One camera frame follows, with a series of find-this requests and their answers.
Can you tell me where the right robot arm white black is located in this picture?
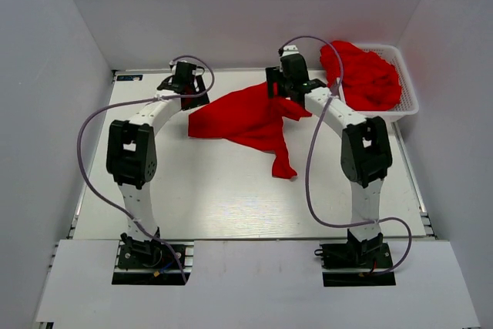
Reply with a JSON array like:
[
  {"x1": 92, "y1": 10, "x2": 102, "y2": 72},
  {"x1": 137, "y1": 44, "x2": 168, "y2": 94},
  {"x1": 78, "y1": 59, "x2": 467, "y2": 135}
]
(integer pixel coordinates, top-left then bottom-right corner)
[{"x1": 266, "y1": 45, "x2": 393, "y2": 267}]

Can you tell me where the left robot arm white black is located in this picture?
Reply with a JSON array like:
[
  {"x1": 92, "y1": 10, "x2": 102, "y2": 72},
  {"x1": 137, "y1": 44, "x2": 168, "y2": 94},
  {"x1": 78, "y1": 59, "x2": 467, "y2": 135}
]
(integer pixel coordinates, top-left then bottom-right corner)
[{"x1": 106, "y1": 60, "x2": 210, "y2": 267}]

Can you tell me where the blue table label sticker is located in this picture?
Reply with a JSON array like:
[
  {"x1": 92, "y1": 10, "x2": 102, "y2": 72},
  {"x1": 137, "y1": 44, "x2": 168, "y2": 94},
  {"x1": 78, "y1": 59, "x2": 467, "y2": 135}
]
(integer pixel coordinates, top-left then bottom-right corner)
[{"x1": 116, "y1": 74, "x2": 143, "y2": 82}]

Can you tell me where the red t shirt pile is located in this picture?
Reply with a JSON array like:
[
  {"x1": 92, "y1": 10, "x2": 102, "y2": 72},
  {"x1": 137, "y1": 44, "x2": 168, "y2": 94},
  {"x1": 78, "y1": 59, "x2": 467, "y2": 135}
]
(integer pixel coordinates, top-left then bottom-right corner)
[{"x1": 320, "y1": 41, "x2": 402, "y2": 111}]

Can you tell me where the white plastic basket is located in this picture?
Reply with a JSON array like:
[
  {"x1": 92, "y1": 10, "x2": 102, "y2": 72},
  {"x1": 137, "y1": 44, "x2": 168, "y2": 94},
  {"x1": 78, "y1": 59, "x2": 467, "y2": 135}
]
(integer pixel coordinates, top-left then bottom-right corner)
[{"x1": 354, "y1": 43, "x2": 419, "y2": 123}]

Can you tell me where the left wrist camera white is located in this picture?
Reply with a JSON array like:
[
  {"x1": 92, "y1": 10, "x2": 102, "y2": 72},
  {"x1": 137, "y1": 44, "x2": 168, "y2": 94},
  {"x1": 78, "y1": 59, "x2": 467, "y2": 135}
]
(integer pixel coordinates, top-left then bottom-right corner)
[{"x1": 169, "y1": 59, "x2": 205, "y2": 76}]

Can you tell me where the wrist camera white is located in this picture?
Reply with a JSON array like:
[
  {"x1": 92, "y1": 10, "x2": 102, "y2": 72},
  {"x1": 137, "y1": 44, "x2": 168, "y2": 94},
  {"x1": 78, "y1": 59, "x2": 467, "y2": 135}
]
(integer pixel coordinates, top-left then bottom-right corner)
[
  {"x1": 278, "y1": 45, "x2": 300, "y2": 58},
  {"x1": 169, "y1": 59, "x2": 205, "y2": 76}
]

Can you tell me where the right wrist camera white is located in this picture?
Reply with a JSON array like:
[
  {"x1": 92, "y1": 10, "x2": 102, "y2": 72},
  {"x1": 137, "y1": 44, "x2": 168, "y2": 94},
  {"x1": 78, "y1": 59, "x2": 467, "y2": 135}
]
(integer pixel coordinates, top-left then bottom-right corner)
[{"x1": 278, "y1": 45, "x2": 300, "y2": 58}]

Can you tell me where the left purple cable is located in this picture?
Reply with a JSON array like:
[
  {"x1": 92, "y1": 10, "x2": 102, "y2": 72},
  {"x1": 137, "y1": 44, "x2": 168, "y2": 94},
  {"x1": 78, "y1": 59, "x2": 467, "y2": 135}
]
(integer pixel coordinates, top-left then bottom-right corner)
[{"x1": 76, "y1": 55, "x2": 216, "y2": 284}]

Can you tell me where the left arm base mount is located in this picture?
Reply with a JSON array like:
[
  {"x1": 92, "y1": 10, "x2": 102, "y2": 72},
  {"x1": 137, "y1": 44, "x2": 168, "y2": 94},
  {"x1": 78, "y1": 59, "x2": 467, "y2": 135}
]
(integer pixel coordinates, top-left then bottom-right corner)
[{"x1": 112, "y1": 240, "x2": 193, "y2": 287}]

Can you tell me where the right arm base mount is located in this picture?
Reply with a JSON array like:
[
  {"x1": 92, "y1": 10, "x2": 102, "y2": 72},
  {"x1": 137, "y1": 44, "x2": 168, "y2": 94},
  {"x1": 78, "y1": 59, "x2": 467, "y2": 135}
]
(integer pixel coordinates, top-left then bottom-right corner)
[{"x1": 314, "y1": 243, "x2": 396, "y2": 287}]

